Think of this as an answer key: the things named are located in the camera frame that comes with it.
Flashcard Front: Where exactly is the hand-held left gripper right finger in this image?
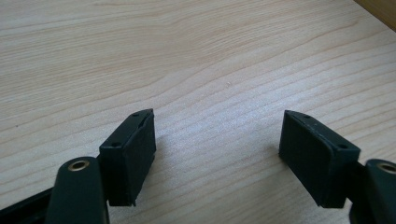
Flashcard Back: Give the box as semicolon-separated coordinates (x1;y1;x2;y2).
278;109;362;209

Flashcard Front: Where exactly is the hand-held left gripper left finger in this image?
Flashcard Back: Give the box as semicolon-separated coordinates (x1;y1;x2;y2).
98;107;157;207

